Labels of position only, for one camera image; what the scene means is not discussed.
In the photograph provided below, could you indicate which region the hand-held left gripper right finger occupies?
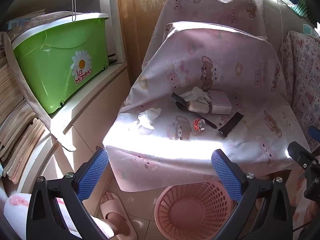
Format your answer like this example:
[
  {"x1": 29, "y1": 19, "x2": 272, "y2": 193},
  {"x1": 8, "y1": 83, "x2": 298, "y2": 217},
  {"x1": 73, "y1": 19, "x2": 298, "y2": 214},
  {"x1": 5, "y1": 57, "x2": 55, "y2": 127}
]
[{"x1": 211, "y1": 149, "x2": 293, "y2": 240}]

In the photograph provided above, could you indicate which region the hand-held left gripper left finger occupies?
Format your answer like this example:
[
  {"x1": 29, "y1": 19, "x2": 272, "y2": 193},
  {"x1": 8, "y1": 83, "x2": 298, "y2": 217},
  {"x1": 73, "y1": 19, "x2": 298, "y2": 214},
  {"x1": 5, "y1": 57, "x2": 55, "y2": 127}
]
[{"x1": 26, "y1": 147, "x2": 109, "y2": 240}]

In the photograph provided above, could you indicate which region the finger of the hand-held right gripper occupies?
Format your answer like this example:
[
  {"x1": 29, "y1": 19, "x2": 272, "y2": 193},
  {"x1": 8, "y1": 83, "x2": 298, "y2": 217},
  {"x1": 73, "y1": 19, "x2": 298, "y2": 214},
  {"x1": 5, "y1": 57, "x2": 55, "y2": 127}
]
[
  {"x1": 307, "y1": 126, "x2": 320, "y2": 143},
  {"x1": 287, "y1": 141, "x2": 320, "y2": 202}
]

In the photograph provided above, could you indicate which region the pink plastic mesh basket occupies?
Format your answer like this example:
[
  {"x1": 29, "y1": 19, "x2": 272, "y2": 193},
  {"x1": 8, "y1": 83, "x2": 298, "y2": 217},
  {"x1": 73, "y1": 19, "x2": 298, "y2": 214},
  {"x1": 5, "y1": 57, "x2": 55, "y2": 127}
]
[{"x1": 154, "y1": 180, "x2": 234, "y2": 240}]

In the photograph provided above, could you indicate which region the black case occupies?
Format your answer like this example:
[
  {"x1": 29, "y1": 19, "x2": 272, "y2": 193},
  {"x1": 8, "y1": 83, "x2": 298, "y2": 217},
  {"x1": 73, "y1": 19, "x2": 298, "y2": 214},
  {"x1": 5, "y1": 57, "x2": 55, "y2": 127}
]
[{"x1": 218, "y1": 112, "x2": 244, "y2": 137}]

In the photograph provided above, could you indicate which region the white tissue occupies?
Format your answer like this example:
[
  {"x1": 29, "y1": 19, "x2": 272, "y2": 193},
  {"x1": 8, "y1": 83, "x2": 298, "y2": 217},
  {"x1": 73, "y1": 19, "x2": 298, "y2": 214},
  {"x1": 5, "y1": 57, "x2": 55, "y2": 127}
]
[
  {"x1": 179, "y1": 86, "x2": 212, "y2": 104},
  {"x1": 129, "y1": 107, "x2": 162, "y2": 130}
]

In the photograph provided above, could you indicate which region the pink slipper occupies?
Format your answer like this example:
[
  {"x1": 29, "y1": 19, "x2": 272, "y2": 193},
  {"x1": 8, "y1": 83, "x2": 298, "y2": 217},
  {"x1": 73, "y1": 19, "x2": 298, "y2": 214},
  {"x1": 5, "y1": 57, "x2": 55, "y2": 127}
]
[{"x1": 100, "y1": 191, "x2": 137, "y2": 240}]

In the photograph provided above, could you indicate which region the black pen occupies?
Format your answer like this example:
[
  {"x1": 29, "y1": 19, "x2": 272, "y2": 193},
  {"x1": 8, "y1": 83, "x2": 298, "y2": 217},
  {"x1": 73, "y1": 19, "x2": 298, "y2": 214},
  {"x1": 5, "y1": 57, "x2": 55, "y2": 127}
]
[{"x1": 175, "y1": 102, "x2": 217, "y2": 128}]

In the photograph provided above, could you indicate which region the patterned pink cushion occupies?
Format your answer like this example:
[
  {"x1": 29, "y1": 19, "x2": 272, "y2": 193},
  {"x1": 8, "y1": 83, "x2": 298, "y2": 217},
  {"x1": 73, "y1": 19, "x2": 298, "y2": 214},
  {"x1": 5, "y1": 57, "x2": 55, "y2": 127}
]
[{"x1": 279, "y1": 30, "x2": 320, "y2": 153}]

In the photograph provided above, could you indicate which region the white cabinet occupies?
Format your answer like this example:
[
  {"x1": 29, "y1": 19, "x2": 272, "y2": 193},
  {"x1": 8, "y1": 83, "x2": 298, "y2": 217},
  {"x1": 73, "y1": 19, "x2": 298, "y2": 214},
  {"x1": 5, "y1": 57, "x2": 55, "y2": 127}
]
[{"x1": 15, "y1": 62, "x2": 130, "y2": 205}]

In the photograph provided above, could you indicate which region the green plastic storage bin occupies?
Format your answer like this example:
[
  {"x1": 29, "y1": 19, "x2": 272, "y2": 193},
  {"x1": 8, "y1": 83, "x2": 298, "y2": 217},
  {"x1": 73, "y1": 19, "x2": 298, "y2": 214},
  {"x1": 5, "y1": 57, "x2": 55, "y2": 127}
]
[{"x1": 12, "y1": 17, "x2": 110, "y2": 114}]

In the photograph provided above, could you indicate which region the pink bear print cloth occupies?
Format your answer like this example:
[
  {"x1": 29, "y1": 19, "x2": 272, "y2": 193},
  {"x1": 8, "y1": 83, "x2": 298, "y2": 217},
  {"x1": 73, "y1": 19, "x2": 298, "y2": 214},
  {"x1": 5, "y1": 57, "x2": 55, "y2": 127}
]
[{"x1": 102, "y1": 0, "x2": 310, "y2": 192}]

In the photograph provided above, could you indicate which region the green checked cloth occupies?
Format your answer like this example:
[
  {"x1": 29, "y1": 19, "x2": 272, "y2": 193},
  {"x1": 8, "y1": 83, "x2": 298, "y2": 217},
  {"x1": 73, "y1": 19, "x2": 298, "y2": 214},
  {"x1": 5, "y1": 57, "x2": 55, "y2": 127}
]
[{"x1": 287, "y1": 0, "x2": 320, "y2": 30}]

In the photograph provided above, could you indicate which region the white bin lid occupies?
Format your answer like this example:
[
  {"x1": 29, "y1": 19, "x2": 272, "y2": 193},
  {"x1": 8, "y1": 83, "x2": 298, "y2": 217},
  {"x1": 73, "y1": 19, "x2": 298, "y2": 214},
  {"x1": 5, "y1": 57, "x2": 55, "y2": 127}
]
[{"x1": 11, "y1": 12, "x2": 110, "y2": 50}]

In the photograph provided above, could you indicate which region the wooden door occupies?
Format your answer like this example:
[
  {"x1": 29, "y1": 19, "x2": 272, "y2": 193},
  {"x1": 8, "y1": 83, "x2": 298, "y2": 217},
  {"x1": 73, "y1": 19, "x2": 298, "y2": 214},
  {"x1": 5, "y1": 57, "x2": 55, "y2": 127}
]
[{"x1": 116, "y1": 0, "x2": 253, "y2": 80}]

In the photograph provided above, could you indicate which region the white cable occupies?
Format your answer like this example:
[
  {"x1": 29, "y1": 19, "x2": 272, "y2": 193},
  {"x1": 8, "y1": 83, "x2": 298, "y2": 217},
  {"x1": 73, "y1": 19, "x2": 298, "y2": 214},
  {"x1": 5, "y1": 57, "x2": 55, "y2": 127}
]
[{"x1": 278, "y1": 5, "x2": 285, "y2": 63}]

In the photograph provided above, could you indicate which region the white shelf frame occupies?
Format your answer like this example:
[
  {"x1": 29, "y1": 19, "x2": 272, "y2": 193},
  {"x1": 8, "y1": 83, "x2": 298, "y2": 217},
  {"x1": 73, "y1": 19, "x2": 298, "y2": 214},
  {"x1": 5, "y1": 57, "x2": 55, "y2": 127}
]
[{"x1": 7, "y1": 0, "x2": 125, "y2": 65}]

